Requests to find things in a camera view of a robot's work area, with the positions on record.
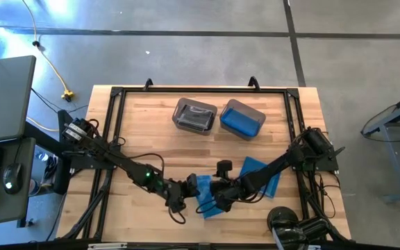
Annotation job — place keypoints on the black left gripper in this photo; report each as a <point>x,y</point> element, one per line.
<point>177,189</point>

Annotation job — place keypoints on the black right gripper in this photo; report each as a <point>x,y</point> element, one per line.
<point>236,192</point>

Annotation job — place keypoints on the blue plastic jewel case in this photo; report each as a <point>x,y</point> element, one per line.
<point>252,165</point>
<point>238,123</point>
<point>205,194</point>

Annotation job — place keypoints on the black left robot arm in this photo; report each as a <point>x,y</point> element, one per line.
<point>123,163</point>

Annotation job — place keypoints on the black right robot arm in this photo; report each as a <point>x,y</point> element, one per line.
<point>273,166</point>

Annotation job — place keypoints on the translucent grey plastic bin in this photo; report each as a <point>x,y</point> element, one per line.
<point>245,106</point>
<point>186,101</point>

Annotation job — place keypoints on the white strip label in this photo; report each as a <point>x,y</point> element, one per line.
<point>108,246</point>

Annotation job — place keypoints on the round tin can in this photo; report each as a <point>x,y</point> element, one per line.
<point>35,187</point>

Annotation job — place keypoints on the black computer mouse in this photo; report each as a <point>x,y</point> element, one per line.
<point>12,173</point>

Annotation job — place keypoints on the grey laptop lid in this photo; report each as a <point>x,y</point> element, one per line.
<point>2,97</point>

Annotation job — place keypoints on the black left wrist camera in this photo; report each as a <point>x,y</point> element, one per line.
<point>176,205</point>

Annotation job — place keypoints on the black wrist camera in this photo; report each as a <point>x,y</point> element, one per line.
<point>224,168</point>
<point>176,205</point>

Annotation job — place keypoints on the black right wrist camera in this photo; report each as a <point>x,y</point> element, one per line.
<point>224,168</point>

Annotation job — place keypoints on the black glossy camera mount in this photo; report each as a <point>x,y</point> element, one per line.
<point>283,222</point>

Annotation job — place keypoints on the black aluminium table frame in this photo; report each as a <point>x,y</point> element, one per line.
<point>203,90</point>

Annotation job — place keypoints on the black frame bracket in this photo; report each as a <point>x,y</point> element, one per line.
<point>148,84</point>
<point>253,83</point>

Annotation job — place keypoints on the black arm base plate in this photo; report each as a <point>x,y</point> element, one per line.
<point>325,163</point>
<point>82,163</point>

